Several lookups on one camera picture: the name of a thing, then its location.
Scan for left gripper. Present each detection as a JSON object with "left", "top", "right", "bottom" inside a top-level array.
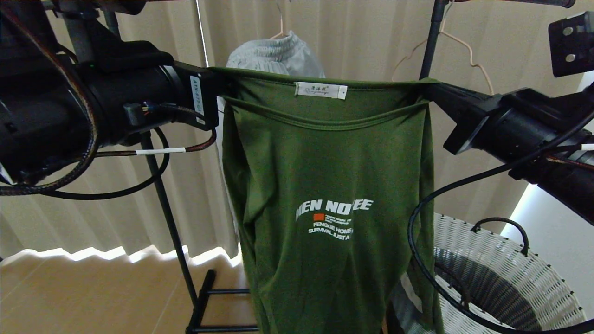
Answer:
[{"left": 88, "top": 61, "right": 228, "bottom": 145}]

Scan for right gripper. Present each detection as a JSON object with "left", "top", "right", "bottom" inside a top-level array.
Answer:
[{"left": 443, "top": 86, "right": 594, "bottom": 223}]

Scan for pale grey shorts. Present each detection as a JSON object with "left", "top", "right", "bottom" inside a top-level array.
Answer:
[{"left": 217, "top": 30, "right": 326, "bottom": 251}]

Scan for pink clothes hanger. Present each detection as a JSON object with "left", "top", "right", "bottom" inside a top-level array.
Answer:
[
  {"left": 269, "top": 0, "right": 291, "bottom": 40},
  {"left": 391, "top": 5, "right": 495, "bottom": 96}
]

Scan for green garment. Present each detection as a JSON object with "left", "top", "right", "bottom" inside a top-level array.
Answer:
[{"left": 209, "top": 66, "right": 444, "bottom": 334}]

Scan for black clothes rack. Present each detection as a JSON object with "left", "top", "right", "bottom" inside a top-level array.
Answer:
[{"left": 102, "top": 0, "right": 576, "bottom": 334}]

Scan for white laundry basket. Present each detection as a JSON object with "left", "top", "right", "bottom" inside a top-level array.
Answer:
[{"left": 390, "top": 212, "right": 588, "bottom": 334}]

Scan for beige curtain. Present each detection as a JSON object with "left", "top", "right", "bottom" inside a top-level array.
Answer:
[{"left": 0, "top": 0, "right": 594, "bottom": 270}]

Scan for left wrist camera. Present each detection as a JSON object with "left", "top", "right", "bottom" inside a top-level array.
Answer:
[{"left": 90, "top": 39, "right": 176, "bottom": 71}]

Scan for black cable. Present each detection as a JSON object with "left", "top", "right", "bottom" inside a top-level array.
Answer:
[
  {"left": 37, "top": 128, "right": 170, "bottom": 201},
  {"left": 407, "top": 111, "right": 594, "bottom": 334}
]

